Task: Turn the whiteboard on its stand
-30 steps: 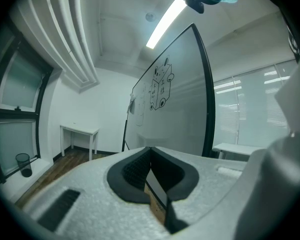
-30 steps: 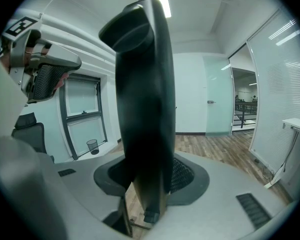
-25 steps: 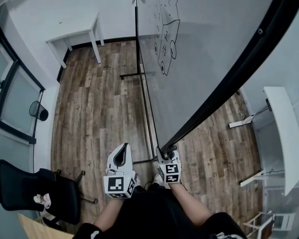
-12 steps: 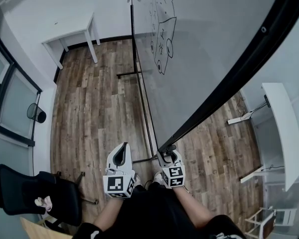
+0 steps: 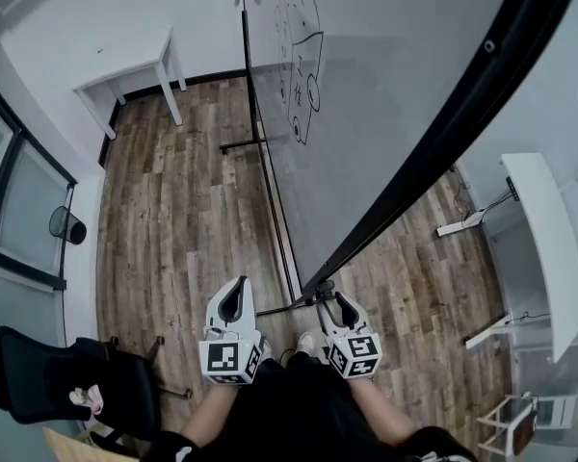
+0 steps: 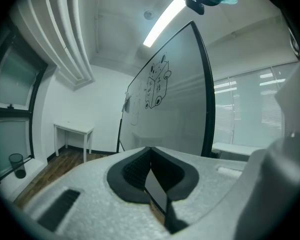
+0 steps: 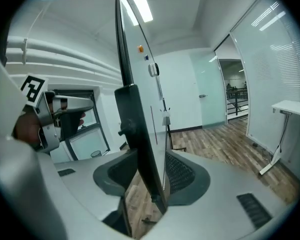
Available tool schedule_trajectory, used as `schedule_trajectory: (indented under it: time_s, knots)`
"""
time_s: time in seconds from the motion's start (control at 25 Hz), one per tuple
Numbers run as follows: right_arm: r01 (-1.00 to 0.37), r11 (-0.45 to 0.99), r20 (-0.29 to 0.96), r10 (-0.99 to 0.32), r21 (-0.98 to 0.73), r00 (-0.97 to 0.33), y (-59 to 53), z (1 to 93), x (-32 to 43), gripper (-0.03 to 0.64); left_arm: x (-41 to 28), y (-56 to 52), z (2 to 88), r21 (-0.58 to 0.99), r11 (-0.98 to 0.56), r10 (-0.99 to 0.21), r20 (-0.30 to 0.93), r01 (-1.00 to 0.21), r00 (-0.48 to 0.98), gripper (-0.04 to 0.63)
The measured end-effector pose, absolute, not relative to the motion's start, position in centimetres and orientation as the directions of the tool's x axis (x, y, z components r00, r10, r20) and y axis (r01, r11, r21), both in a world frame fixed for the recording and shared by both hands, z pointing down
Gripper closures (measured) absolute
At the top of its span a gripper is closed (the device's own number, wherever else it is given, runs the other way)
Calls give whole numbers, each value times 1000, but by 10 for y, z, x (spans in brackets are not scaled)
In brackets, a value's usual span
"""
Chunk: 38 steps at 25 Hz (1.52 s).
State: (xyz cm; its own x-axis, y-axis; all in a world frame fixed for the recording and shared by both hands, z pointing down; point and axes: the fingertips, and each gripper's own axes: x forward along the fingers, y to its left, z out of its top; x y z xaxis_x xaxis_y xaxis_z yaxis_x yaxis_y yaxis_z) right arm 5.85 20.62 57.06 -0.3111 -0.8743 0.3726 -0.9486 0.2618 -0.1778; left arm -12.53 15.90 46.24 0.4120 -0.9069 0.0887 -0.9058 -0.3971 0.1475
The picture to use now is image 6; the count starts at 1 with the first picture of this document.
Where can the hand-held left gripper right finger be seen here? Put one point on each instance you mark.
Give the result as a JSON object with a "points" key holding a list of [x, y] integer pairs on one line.
{"points": [[210, 179]]}

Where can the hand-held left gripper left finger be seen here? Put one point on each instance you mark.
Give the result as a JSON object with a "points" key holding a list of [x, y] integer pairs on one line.
{"points": [[95, 204]]}

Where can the black framed whiteboard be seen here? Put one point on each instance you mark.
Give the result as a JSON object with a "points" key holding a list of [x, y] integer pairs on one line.
{"points": [[180, 104]]}

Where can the white standing desk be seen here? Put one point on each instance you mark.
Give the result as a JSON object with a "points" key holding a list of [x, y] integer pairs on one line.
{"points": [[235, 147]]}

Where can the small white table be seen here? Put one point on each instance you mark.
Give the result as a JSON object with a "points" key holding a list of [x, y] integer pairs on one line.
{"points": [[75, 127]]}

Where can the black mesh trash bin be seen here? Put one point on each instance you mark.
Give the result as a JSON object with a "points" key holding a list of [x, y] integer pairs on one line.
{"points": [[17, 166]]}

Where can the black framed window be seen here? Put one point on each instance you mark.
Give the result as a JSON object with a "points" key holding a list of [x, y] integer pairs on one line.
{"points": [[12, 84]]}

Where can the long ceiling light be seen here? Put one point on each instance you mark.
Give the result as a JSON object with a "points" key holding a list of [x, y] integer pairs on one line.
{"points": [[165, 21]]}

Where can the round smoke detector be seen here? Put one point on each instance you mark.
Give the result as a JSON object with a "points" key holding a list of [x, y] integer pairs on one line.
{"points": [[148, 14]]}

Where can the person's black clothing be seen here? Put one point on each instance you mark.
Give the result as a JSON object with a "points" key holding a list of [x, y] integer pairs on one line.
{"points": [[290, 14]]}

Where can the black head camera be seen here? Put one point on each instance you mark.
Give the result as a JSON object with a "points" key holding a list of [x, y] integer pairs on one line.
{"points": [[195, 5]]}

